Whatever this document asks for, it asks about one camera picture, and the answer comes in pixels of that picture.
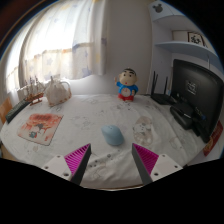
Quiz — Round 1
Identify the white wall shelf unit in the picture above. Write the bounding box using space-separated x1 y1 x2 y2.
147 0 224 95

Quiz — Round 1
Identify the black box under monitor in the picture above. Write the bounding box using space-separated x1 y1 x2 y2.
169 101 206 131

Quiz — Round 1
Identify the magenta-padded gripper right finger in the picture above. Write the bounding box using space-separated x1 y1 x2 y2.
131 142 184 186

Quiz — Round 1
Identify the flat red box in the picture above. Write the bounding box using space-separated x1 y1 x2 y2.
202 120 224 157

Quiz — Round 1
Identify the black computer monitor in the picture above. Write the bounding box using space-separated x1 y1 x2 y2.
169 58 224 144

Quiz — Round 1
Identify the large white conch shell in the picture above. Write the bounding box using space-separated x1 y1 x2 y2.
44 75 73 107

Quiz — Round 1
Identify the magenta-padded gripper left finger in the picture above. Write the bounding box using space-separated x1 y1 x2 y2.
41 143 92 186

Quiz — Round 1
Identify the light blue computer mouse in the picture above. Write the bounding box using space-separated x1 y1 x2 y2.
101 124 125 147

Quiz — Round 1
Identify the wooden model sailing ship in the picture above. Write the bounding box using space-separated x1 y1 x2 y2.
20 75 46 107

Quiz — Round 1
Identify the black router with antennas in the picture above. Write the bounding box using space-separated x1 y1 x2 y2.
149 70 178 106

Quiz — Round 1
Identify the orange wooden chair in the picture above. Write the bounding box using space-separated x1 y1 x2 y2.
0 97 14 125

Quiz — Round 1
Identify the cartoon boy figurine clock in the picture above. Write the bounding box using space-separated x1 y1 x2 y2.
114 68 140 102

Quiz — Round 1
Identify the white printed tablecloth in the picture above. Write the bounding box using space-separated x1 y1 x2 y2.
0 93 214 190

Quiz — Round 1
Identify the red printed mouse pad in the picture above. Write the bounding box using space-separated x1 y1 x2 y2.
17 112 64 146

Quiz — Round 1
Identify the white star-printed curtain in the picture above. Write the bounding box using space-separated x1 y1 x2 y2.
4 0 108 95

